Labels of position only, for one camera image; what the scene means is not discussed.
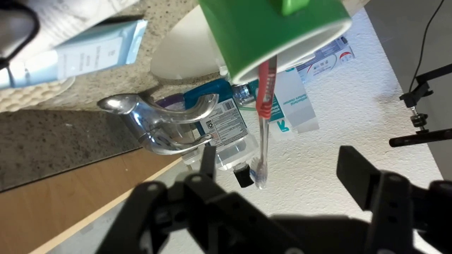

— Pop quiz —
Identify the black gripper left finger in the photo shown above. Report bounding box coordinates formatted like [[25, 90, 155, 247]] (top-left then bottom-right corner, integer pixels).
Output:
[[199, 144, 216, 179]]

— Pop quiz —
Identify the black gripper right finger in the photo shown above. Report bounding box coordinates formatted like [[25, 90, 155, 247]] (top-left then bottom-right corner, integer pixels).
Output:
[[336, 145, 379, 210]]

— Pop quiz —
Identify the pink toothbrush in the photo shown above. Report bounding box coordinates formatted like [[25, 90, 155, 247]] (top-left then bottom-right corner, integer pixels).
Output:
[[251, 57, 277, 187]]

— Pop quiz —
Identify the green cup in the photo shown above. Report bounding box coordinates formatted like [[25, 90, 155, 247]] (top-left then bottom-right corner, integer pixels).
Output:
[[198, 0, 352, 84]]

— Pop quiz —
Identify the blue mouthwash bottle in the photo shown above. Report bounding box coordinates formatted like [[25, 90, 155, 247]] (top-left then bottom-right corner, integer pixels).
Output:
[[157, 79, 257, 187]]

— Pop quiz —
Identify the chrome faucet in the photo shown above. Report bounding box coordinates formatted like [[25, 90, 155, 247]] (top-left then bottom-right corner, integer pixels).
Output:
[[97, 93, 219, 155]]

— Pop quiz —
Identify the denture cleanser box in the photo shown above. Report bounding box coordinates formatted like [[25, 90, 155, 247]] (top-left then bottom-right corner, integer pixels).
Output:
[[270, 36, 355, 135]]

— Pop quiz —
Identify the white sink basin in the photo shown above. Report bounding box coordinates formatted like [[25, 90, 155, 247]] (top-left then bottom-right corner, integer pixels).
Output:
[[150, 5, 220, 80]]

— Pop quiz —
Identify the wood framed mirror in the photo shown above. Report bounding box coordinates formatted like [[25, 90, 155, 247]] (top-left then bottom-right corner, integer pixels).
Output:
[[0, 146, 185, 254]]

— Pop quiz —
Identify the blue tube behind sink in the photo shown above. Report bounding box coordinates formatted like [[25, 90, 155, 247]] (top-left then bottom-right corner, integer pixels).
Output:
[[0, 19, 147, 90]]

